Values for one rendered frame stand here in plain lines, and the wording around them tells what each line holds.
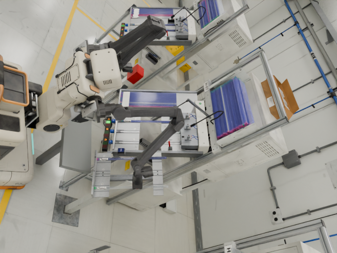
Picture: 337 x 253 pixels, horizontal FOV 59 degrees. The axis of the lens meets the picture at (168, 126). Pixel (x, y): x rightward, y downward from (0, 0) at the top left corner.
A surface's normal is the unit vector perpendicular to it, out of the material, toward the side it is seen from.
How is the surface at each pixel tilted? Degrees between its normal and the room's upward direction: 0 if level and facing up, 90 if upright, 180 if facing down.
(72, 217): 0
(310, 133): 90
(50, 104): 82
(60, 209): 0
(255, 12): 90
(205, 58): 90
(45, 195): 0
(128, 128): 45
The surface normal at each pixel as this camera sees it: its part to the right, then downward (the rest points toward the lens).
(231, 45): 0.01, 0.78
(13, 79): 0.74, -0.43
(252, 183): -0.66, -0.46
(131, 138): 0.05, -0.63
